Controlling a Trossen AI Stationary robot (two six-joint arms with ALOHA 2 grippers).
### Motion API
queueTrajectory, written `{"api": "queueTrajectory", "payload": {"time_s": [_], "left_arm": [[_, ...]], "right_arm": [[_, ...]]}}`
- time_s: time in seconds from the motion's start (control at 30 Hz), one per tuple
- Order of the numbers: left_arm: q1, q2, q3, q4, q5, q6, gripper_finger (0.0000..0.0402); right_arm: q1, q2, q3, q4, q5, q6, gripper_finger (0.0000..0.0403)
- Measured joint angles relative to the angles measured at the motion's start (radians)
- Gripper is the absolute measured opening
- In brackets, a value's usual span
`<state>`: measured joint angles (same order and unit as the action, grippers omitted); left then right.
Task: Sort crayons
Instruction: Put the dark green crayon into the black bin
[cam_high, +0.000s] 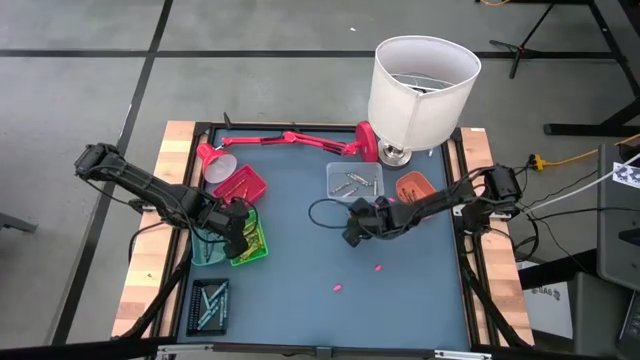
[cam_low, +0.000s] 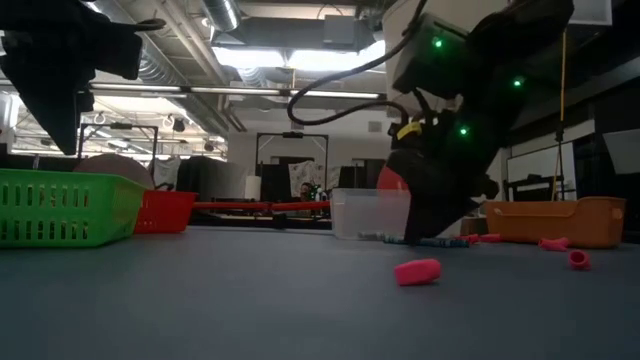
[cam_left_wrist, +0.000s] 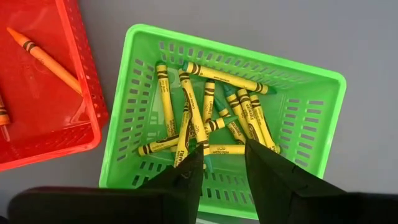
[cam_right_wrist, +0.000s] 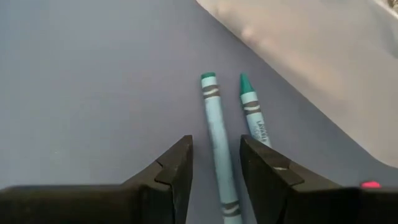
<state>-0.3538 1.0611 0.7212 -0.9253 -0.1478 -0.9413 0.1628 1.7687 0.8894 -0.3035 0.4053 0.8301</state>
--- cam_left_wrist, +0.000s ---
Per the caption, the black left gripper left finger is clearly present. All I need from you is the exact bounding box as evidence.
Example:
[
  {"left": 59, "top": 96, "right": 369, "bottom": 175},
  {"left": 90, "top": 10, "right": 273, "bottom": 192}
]
[{"left": 7, "top": 144, "right": 205, "bottom": 224}]

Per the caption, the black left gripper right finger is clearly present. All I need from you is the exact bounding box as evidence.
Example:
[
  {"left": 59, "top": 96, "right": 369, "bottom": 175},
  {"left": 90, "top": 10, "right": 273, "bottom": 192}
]
[{"left": 244, "top": 138, "right": 398, "bottom": 224}]

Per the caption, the orange crayon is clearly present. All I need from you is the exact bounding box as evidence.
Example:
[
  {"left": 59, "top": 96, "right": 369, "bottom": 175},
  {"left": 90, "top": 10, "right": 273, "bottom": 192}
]
[
  {"left": 0, "top": 95, "right": 12, "bottom": 142},
  {"left": 6, "top": 27, "right": 83, "bottom": 96}
]

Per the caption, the green plastic basket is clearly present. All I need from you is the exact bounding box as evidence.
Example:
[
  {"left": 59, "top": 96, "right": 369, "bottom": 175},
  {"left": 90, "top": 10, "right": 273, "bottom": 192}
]
[{"left": 98, "top": 24, "right": 348, "bottom": 220}]

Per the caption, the red plastic basket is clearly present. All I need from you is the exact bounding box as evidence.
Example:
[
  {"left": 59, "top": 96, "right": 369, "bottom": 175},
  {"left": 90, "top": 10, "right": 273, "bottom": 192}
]
[{"left": 0, "top": 0, "right": 110, "bottom": 172}]

